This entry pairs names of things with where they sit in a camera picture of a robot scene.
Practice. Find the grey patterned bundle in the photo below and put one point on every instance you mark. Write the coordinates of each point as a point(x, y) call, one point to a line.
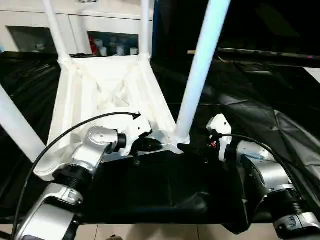
point(86, 1)

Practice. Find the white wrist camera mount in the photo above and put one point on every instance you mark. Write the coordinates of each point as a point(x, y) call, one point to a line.
point(221, 125)
point(137, 127)

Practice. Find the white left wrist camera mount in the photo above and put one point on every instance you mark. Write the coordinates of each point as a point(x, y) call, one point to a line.
point(137, 127)

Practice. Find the white glass-door cabinet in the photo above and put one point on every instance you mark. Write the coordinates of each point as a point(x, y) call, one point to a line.
point(100, 17)

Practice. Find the red white bottle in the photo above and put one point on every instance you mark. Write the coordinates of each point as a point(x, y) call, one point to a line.
point(92, 45)

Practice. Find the black backdrop cloth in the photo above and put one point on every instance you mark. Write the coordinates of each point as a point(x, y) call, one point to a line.
point(262, 25)

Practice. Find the small yellow tag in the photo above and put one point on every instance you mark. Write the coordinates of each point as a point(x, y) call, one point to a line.
point(191, 52)

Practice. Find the black work surface mat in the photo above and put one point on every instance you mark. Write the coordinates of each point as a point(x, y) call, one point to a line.
point(262, 100)

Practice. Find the white plastic table top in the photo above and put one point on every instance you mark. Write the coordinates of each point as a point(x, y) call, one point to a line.
point(105, 95)

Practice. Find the dark grey tube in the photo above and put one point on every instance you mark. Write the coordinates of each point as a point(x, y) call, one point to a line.
point(270, 53)

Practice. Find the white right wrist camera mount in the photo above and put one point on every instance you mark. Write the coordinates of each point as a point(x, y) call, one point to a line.
point(221, 125)

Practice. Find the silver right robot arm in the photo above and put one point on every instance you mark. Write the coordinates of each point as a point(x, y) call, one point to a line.
point(270, 172)

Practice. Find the blue vertical strip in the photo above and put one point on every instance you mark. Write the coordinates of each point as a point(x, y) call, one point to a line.
point(155, 27)

